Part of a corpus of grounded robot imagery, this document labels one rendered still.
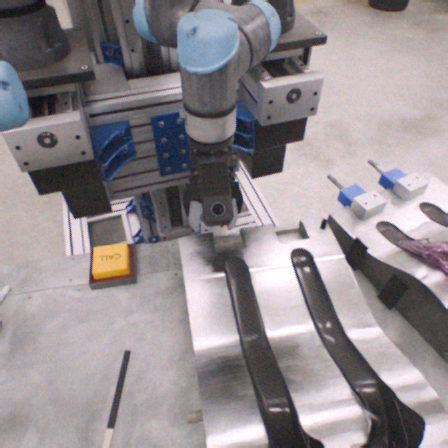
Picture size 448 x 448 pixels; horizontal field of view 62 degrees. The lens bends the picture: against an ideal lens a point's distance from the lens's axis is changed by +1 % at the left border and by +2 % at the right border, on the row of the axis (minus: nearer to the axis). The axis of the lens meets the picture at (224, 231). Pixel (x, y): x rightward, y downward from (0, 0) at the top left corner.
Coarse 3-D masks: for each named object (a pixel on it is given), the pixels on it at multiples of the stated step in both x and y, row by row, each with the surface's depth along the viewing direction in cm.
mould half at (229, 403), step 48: (192, 240) 62; (336, 240) 62; (192, 288) 56; (288, 288) 56; (336, 288) 56; (192, 336) 52; (288, 336) 51; (384, 336) 51; (240, 384) 45; (288, 384) 44; (336, 384) 44; (240, 432) 39; (336, 432) 39; (432, 432) 39
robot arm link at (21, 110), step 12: (0, 72) 40; (12, 72) 42; (0, 84) 40; (12, 84) 42; (0, 96) 40; (12, 96) 41; (24, 96) 45; (0, 108) 41; (12, 108) 41; (24, 108) 44; (0, 120) 41; (12, 120) 42; (24, 120) 44
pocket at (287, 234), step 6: (300, 222) 65; (282, 228) 66; (288, 228) 66; (294, 228) 66; (300, 228) 66; (282, 234) 66; (288, 234) 66; (294, 234) 66; (300, 234) 66; (306, 234) 64; (282, 240) 65; (288, 240) 66; (294, 240) 66
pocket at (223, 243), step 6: (234, 234) 65; (240, 234) 64; (216, 240) 64; (222, 240) 65; (228, 240) 65; (234, 240) 65; (240, 240) 65; (216, 246) 65; (222, 246) 65; (228, 246) 65; (234, 246) 65; (240, 246) 65; (246, 246) 62; (216, 252) 64
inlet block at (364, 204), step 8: (328, 176) 78; (336, 184) 76; (344, 192) 73; (352, 192) 73; (360, 192) 73; (368, 192) 71; (376, 192) 71; (344, 200) 73; (352, 200) 71; (360, 200) 69; (368, 200) 69; (376, 200) 69; (384, 200) 69; (352, 208) 71; (360, 208) 69; (368, 208) 68; (376, 208) 69; (360, 216) 70; (368, 216) 70
